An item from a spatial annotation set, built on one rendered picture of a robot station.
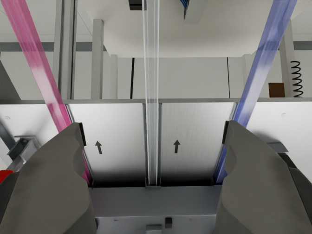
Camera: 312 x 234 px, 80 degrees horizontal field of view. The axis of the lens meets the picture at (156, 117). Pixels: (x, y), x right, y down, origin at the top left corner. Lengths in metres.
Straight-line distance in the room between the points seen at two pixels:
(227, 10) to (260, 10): 0.11
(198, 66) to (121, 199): 1.89
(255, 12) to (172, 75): 1.37
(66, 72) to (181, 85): 1.59
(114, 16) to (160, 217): 0.61
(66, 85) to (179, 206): 0.38
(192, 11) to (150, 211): 0.52
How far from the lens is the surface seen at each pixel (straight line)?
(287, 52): 0.80
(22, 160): 0.30
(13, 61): 2.54
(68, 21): 0.59
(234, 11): 0.74
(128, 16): 0.72
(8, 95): 0.32
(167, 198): 0.32
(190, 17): 0.65
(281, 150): 0.31
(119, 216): 0.31
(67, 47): 0.56
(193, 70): 2.08
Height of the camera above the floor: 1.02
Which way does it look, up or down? 6 degrees down
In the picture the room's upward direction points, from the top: 179 degrees clockwise
